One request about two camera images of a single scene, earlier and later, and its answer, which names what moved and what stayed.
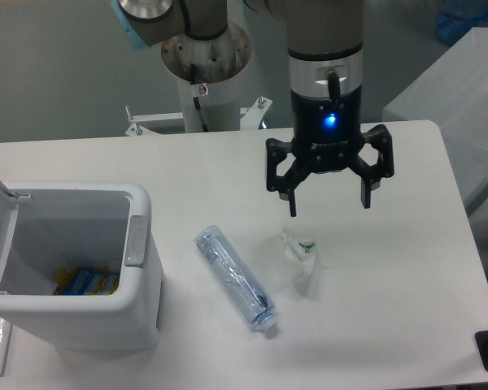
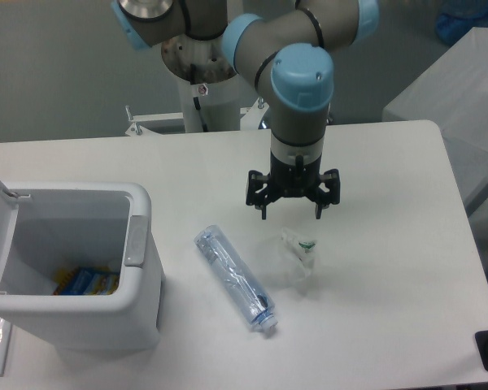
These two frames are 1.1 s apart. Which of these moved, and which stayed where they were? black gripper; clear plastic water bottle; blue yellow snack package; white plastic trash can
Moved: black gripper
Stayed: clear plastic water bottle; blue yellow snack package; white plastic trash can
